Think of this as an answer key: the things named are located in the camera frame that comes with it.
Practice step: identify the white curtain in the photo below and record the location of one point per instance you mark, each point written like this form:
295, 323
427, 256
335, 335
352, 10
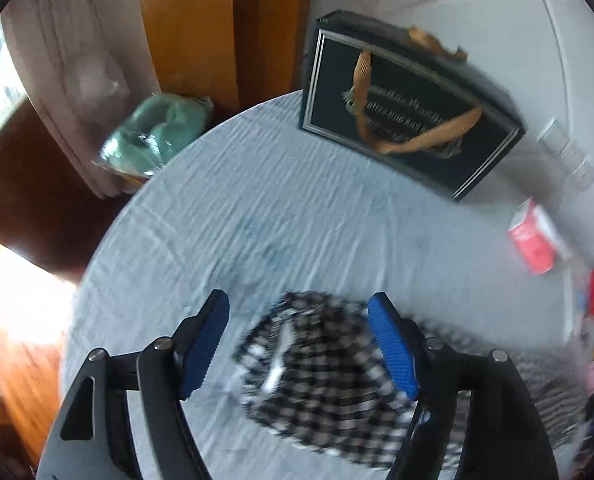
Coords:
85, 66

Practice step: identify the black white checkered garment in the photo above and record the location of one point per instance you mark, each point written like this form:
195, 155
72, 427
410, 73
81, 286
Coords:
312, 372

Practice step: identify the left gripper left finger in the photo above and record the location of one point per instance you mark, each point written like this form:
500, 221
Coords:
121, 409

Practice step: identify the white wall socket panel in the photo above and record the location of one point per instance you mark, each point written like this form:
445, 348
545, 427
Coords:
573, 159

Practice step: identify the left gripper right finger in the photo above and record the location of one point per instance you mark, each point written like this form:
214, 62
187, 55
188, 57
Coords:
479, 403

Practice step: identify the red tissue pack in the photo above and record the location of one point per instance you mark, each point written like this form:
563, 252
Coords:
536, 238

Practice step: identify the dark green gift bag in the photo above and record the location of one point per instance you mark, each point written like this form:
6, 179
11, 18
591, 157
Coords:
397, 95

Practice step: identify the green cloth bundle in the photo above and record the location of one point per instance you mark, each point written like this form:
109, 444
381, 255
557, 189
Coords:
159, 129

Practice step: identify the light blue striped bedsheet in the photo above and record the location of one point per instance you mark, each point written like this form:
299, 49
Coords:
257, 207

